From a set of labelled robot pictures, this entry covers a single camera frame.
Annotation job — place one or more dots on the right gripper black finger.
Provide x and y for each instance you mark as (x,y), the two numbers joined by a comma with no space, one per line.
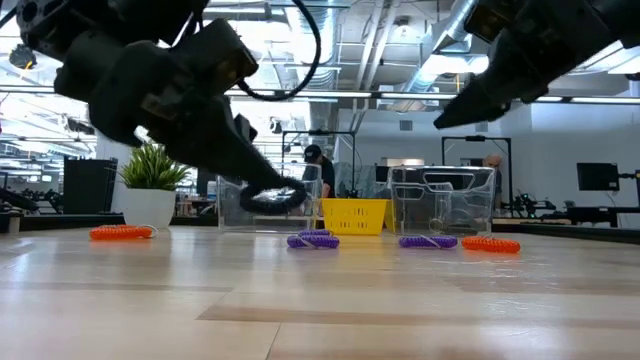
(480,102)

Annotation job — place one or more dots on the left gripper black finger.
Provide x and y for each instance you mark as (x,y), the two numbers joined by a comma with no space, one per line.
(246,129)
(220,145)

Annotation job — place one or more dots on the background black robot arm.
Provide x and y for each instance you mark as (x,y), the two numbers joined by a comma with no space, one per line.
(530,202)

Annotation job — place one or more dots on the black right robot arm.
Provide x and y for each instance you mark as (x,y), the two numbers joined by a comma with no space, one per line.
(630,15)

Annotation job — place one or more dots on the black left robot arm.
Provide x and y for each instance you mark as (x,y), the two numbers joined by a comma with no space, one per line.
(60,20)

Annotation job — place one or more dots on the person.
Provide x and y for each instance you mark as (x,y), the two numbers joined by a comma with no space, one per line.
(327,172)
(494,161)

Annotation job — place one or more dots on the clear plastic bin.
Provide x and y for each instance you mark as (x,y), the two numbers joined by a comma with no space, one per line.
(235,220)
(480,220)

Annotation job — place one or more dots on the green plant in white pot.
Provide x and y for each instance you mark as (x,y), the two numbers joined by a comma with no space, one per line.
(150,200)

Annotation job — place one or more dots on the black cabinet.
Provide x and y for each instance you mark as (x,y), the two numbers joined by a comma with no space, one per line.
(89,185)

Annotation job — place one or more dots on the black ceiling spotlight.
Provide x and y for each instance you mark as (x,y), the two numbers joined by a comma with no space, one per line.
(22,56)

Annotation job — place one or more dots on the black monitor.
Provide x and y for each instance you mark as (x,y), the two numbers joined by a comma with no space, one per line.
(597,176)

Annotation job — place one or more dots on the yellow plastic basket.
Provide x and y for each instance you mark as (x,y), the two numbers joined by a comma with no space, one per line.
(355,217)

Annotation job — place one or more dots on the black metal stand frame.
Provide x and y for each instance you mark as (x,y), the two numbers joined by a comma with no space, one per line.
(320,132)
(475,138)

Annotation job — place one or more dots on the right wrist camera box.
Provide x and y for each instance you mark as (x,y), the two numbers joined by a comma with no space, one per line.
(487,22)

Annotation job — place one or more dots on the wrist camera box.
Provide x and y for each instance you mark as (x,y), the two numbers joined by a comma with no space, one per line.
(220,55)
(487,22)

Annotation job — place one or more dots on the silver ceiling duct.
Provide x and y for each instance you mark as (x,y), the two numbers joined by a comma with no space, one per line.
(450,30)

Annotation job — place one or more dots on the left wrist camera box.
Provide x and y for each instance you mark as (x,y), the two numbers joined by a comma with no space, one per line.
(220,55)

